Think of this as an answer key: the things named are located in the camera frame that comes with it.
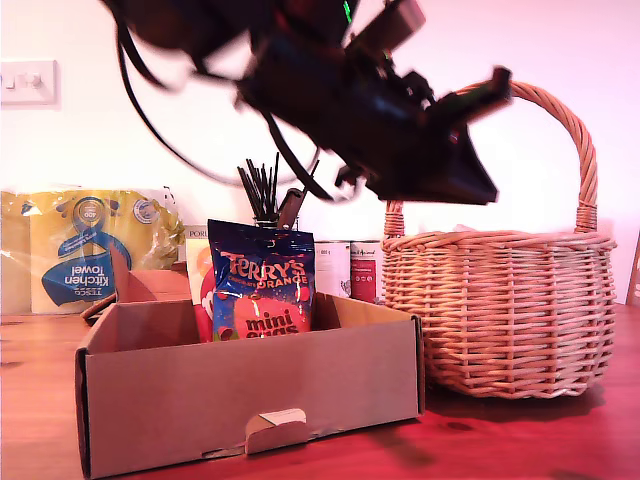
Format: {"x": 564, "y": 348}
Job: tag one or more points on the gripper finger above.
{"x": 450, "y": 175}

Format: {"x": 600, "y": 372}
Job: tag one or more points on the blue Terry's mini eggs bag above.
{"x": 260, "y": 280}

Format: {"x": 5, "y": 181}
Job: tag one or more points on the red and orange sweets bag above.
{"x": 200, "y": 280}

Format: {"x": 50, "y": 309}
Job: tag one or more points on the white Porlex box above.
{"x": 196, "y": 232}

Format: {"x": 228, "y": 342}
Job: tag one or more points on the brown cardboard box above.
{"x": 250, "y": 390}

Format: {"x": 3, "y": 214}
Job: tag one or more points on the white crumpled paper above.
{"x": 455, "y": 229}

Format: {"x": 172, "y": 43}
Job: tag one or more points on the single slanted black stick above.
{"x": 310, "y": 175}

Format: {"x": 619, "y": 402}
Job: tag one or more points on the bundle of black sticks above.
{"x": 257, "y": 190}

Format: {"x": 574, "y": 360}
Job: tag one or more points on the brown leaning board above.
{"x": 634, "y": 275}

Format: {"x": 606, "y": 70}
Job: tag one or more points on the yellow kitchen towel pack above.
{"x": 75, "y": 250}

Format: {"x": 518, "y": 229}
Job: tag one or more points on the arm pale camera box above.
{"x": 395, "y": 25}

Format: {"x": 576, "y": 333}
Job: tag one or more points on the white light switch plate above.
{"x": 30, "y": 82}

